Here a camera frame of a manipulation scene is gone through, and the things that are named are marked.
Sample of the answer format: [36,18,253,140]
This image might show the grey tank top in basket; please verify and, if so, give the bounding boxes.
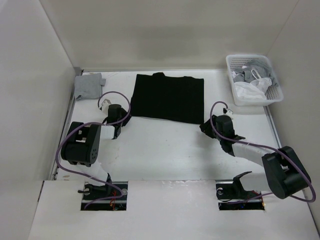
[231,59,277,87]

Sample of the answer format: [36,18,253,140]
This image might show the black tank top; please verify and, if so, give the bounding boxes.
[130,72,205,125]

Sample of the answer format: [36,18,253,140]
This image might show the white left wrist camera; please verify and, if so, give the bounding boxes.
[99,99,112,113]

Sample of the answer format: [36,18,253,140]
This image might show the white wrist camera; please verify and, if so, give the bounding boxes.
[222,108,234,119]
[99,99,112,113]

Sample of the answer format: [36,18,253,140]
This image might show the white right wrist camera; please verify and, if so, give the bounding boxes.
[222,108,234,119]

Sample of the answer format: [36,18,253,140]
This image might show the white tank top in basket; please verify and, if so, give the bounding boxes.
[234,77,272,100]

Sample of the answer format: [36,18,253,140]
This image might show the folded grey tank top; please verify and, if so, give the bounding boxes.
[74,73,106,101]

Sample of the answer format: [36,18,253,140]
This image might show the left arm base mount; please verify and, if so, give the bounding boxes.
[78,182,129,212]

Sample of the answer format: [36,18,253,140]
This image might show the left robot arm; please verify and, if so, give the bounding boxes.
[60,104,131,168]

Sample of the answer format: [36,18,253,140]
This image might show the white plastic basket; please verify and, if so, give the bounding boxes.
[226,54,284,106]

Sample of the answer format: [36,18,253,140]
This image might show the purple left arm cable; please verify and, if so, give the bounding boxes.
[55,91,132,210]

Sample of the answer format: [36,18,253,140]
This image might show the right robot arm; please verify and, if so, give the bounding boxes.
[199,115,316,202]

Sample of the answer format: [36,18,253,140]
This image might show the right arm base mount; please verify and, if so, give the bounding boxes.
[215,171,265,211]

